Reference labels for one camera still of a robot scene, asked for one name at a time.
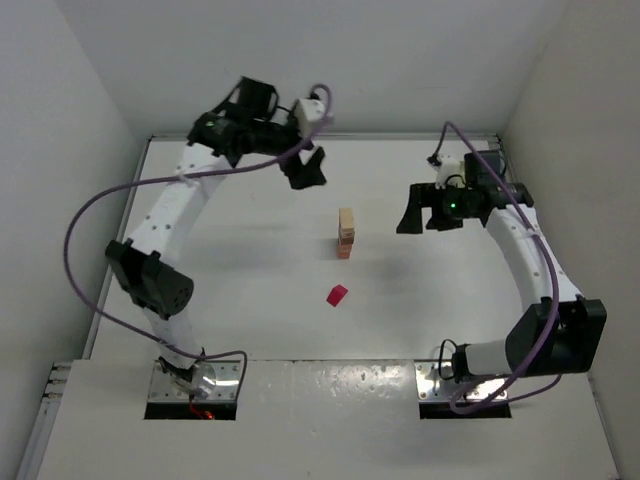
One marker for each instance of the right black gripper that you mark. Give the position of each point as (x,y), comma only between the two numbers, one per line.
(426,201)

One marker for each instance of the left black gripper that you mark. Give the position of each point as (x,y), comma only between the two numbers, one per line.
(294,156)

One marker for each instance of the natural wood long block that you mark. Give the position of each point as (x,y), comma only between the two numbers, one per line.
(346,219)

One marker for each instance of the natural wood cube block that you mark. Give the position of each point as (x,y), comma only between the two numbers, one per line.
(346,232)

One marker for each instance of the orange cube block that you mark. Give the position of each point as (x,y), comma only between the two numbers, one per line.
(344,251)

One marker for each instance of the magenta roof block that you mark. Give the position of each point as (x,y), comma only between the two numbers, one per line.
(336,295)

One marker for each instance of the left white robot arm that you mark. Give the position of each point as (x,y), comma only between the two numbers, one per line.
(145,263)

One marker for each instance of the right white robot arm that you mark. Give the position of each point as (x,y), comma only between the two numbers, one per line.
(550,300)

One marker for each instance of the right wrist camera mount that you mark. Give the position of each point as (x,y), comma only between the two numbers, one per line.
(449,170)

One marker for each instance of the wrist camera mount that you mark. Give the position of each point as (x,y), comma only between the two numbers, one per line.
(449,170)
(309,114)

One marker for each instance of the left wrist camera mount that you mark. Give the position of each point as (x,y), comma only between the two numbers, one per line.
(309,114)

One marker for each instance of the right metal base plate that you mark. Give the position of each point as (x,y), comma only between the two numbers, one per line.
(435,384)

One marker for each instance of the metal base plate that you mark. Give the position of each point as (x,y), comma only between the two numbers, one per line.
(435,384)
(220,382)

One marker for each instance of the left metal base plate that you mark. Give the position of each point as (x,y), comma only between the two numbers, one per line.
(220,382)

